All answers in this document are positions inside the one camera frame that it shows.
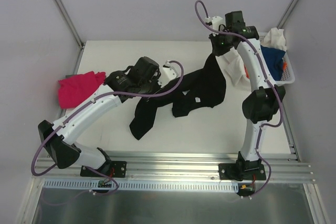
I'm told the black t shirt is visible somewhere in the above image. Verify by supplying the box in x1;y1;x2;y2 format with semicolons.
129;54;226;140

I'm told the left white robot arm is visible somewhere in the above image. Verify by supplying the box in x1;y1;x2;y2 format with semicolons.
38;57;184;176

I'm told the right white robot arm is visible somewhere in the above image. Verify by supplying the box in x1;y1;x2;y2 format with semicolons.
206;11;286;179

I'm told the orange t shirt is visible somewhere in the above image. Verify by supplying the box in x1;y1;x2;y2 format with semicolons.
244;65;249;79

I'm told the white t shirt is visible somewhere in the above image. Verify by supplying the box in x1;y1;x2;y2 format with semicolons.
224;48;250;87

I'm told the white cloth in basket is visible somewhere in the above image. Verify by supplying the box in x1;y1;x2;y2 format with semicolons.
261;27;287;51

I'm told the blue t shirt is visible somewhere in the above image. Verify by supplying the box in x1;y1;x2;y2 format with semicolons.
261;46;286;81

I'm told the folded pink t shirt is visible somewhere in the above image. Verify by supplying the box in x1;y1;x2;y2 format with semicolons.
58;71;106;109

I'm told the white plastic basket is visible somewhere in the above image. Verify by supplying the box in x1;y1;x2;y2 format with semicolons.
259;33;295;85

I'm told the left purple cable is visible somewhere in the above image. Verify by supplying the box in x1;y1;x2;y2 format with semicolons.
30;60;185;205

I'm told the purple cable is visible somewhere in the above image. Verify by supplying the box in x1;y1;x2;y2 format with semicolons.
194;0;284;200
30;60;185;205

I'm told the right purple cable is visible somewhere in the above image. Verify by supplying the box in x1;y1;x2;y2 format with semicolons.
194;0;284;200

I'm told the aluminium mounting rail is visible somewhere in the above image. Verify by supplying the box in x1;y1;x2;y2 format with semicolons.
31;150;314;184

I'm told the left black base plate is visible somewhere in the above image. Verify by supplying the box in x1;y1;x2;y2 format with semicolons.
80;161;127;178

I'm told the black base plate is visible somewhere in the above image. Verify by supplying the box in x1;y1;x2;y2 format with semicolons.
80;161;127;178
218;163;266;182

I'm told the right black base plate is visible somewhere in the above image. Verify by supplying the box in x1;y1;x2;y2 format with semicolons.
218;163;266;182

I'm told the white slotted cable duct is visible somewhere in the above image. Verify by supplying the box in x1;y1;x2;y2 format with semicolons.
43;179;238;193

